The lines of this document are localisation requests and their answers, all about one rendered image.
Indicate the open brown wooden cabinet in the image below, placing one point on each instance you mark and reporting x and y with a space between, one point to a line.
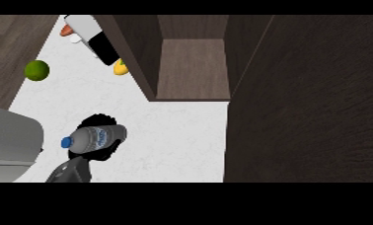
192 67

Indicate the orange vegetable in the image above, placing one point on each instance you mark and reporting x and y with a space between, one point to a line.
65 31

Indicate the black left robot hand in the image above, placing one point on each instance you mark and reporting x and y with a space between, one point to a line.
99 154

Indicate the dark wooden panel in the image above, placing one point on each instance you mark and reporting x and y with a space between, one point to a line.
20 48

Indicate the small white object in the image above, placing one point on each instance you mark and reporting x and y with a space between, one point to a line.
76 39

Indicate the yellow fruit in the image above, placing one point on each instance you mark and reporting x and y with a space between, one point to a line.
120 68

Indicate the dark brown cabinet door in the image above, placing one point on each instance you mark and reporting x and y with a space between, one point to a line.
301 104

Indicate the clear water bottle blue cap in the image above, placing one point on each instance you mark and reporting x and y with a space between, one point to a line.
95 138

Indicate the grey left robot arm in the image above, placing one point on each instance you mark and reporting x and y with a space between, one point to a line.
70 171

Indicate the green lime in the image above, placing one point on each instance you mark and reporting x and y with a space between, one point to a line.
37 70

